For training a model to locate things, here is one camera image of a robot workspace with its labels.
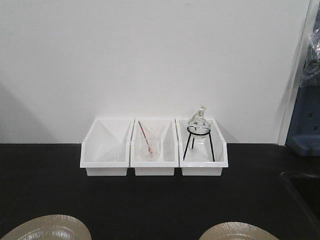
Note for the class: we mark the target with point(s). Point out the beige plate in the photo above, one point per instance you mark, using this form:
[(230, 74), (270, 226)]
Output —
[(50, 227), (234, 230)]

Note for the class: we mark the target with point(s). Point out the white bin middle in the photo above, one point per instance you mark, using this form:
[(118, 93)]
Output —
[(168, 160)]

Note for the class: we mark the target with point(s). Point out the white bin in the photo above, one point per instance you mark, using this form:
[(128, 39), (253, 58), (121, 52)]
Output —
[(168, 160), (105, 151), (202, 169)]

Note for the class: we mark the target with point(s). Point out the glass beaker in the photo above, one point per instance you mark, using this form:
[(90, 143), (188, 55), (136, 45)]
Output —
[(154, 140)]

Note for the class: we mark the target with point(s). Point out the red stirring rod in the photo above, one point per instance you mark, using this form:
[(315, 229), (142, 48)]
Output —
[(145, 138)]

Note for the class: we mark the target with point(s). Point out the black tripod stand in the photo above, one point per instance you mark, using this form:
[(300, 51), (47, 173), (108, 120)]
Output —
[(199, 149)]

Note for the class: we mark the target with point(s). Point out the glass round flask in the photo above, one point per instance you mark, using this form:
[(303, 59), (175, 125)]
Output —
[(198, 125)]

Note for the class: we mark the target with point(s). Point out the white bin right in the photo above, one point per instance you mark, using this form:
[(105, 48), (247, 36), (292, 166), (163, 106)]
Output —
[(202, 169)]

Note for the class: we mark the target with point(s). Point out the white bin left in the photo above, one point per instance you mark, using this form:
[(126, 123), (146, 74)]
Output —
[(105, 151)]

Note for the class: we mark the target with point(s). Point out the grey blue pegboard rack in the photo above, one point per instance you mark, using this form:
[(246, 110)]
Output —
[(304, 131)]

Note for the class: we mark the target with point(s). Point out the black bag on pegboard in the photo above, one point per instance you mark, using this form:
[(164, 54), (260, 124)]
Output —
[(311, 71)]

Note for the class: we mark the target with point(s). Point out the black sink basin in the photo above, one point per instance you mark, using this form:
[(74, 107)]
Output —
[(304, 187)]

